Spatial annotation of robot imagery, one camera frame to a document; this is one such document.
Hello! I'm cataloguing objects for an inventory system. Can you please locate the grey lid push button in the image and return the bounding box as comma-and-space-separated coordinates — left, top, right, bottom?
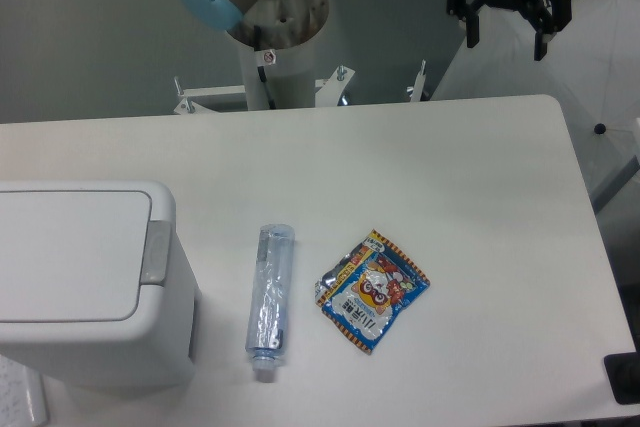
140, 221, 173, 286

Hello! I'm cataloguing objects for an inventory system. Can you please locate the black device at table edge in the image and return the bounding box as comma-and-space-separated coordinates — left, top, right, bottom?
604, 352, 639, 405

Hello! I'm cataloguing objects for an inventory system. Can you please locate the black cable on pedestal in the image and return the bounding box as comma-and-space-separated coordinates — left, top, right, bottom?
252, 24, 277, 111

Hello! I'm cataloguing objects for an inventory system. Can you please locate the white metal base frame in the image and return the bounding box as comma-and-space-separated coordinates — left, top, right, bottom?
172, 59, 430, 115

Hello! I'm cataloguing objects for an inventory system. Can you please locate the white plastic trash can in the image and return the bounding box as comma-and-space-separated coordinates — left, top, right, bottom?
1, 180, 200, 388

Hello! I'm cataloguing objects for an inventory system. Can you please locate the colourful snack wrapper bag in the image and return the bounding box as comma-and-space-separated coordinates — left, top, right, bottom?
315, 230, 431, 354

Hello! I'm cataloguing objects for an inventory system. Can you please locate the clear crushed plastic bottle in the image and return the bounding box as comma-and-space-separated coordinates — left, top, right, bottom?
245, 224, 295, 383

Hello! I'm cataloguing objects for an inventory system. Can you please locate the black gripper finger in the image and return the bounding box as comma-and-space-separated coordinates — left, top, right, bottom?
446, 0, 482, 48
519, 0, 572, 61

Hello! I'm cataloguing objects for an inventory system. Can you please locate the white trash can lid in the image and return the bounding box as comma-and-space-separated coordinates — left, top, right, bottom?
1, 191, 151, 323

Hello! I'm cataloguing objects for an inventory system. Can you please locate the white umbrella with lettering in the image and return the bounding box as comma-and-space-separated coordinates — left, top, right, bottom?
433, 0, 639, 210

